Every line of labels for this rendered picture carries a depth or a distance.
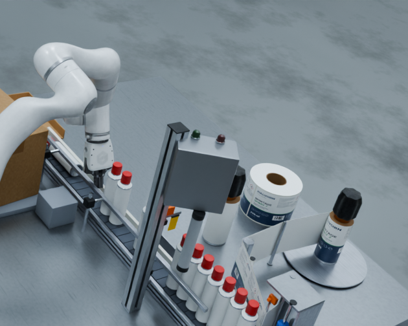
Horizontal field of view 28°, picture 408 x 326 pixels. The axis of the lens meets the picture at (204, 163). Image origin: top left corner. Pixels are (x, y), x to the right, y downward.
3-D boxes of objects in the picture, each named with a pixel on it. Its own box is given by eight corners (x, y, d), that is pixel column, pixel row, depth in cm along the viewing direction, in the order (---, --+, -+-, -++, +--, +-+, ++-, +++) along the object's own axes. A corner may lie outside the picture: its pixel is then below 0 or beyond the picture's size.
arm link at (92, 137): (92, 135, 271) (92, 143, 272) (114, 131, 276) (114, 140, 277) (79, 130, 277) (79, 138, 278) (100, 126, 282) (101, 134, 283)
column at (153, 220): (140, 308, 253) (190, 130, 218) (128, 313, 251) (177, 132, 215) (132, 299, 256) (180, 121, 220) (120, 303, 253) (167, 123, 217)
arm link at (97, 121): (83, 134, 272) (111, 132, 274) (82, 96, 268) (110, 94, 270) (81, 127, 279) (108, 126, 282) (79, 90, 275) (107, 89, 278)
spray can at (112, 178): (117, 215, 281) (128, 167, 270) (104, 218, 278) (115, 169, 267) (109, 206, 284) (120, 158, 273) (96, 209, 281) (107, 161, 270)
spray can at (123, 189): (126, 224, 278) (138, 176, 267) (113, 228, 275) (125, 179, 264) (118, 215, 281) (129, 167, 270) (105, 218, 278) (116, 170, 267)
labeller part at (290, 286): (324, 301, 230) (326, 299, 229) (297, 313, 223) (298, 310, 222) (293, 271, 238) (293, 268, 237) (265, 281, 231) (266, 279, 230)
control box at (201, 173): (222, 215, 226) (239, 160, 216) (162, 205, 223) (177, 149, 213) (219, 193, 235) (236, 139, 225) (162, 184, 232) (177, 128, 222)
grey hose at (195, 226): (190, 270, 236) (208, 214, 225) (181, 273, 234) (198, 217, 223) (183, 262, 238) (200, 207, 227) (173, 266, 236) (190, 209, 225)
